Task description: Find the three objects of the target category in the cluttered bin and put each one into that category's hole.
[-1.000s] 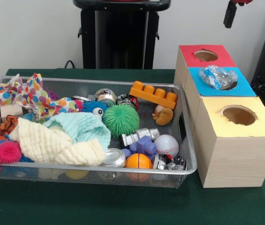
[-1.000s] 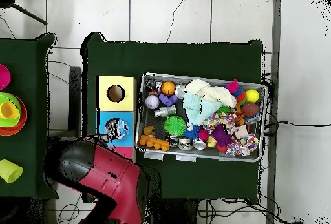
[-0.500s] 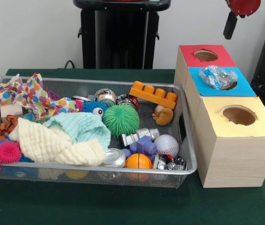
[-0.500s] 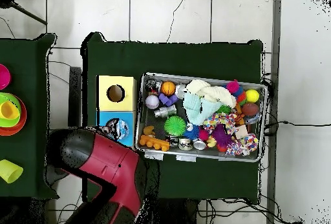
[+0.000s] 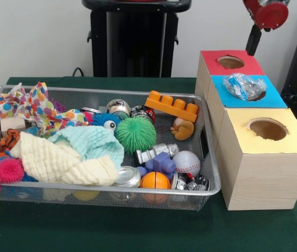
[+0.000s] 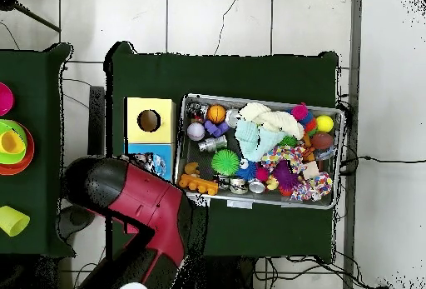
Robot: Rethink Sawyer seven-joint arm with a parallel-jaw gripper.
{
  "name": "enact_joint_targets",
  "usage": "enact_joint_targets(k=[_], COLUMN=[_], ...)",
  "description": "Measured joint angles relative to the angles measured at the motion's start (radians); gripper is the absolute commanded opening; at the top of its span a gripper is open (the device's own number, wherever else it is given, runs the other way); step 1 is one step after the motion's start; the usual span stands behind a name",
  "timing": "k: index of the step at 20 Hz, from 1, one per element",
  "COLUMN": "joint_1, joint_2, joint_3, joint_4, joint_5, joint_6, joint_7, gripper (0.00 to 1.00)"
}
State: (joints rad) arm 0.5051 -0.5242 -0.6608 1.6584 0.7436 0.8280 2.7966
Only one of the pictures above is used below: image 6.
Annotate green bowl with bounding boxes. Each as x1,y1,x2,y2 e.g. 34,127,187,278
0,118,29,167

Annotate green side table cloth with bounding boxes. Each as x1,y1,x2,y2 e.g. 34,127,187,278
0,42,76,259

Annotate green spiky ball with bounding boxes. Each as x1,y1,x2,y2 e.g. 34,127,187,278
211,148,241,177

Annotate white ball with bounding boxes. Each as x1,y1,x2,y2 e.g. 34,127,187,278
186,122,207,143

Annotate silver can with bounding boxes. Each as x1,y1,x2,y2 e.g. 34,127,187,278
225,108,242,127

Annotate orange disc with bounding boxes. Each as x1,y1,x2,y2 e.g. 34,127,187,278
0,121,36,177

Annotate yellow-green cup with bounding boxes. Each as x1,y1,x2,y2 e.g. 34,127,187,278
0,205,32,238

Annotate brown toy football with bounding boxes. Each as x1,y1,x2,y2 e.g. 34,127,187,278
310,132,335,151

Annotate orange rubber toy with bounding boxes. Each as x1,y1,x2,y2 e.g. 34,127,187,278
178,172,220,197

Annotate wooden box with three holes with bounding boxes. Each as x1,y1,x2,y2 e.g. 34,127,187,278
124,96,178,185

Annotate pink round cup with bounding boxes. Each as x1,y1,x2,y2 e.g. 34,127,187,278
0,82,15,117

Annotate small yellow cup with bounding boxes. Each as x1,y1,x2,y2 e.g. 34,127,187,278
0,128,27,157

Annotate pink spiky ball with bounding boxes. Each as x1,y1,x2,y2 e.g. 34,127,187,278
290,102,310,122

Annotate clear mesh bin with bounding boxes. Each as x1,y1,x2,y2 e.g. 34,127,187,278
173,93,347,211

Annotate small orange basketball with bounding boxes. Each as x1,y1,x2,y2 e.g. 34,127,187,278
206,103,229,124

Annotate mint green cloth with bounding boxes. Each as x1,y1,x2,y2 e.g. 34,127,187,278
235,117,288,163

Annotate polka dot cloth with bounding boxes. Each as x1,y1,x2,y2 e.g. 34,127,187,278
258,145,306,174

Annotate cream yellow cloth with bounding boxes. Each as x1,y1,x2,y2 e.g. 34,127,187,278
239,102,306,141

